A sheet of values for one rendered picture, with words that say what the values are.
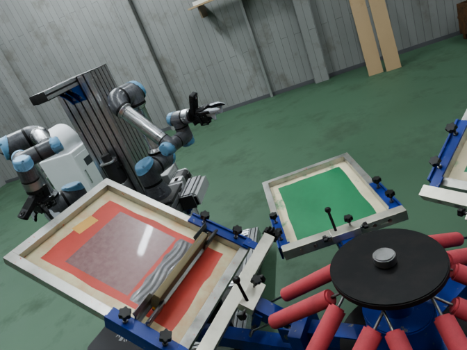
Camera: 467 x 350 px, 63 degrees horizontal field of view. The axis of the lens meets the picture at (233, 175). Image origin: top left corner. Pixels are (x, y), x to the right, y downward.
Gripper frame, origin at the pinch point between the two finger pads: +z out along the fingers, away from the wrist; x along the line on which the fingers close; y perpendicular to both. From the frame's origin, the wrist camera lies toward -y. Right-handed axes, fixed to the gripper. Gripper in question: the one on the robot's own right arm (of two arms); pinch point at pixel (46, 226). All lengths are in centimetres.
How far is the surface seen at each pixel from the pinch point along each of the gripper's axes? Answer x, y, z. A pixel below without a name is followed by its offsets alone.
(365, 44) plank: -43, 670, 86
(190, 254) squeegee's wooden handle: -76, 5, -3
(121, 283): -55, -14, 2
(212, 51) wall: 265, 642, 100
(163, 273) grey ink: -67, -2, 5
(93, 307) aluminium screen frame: -56, -29, -1
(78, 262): -36.0, -14.5, -2.8
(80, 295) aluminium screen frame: -49, -27, -3
